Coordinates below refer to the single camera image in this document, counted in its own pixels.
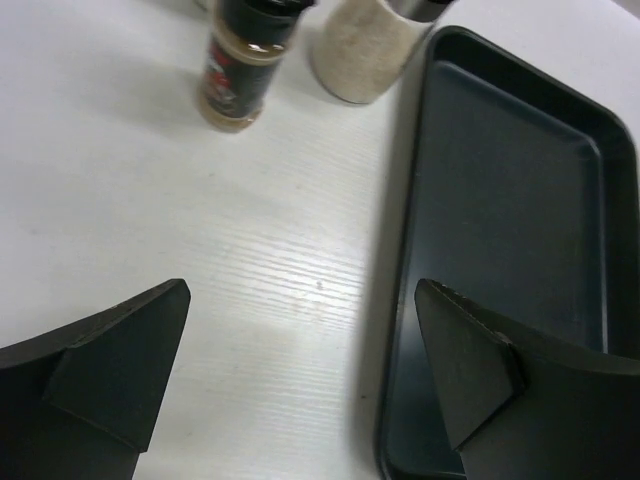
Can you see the clear-lid salt grinder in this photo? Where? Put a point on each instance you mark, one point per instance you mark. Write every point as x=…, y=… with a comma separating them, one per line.
x=365, y=46

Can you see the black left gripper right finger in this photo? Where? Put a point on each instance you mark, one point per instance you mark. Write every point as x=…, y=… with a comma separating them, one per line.
x=521, y=404

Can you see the black rectangular tray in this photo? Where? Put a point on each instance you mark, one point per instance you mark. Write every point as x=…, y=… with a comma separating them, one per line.
x=523, y=198

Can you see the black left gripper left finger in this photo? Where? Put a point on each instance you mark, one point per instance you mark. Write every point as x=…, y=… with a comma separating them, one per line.
x=82, y=401

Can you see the small black-cap spice bottle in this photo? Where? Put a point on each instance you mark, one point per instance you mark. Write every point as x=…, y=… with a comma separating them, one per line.
x=249, y=40

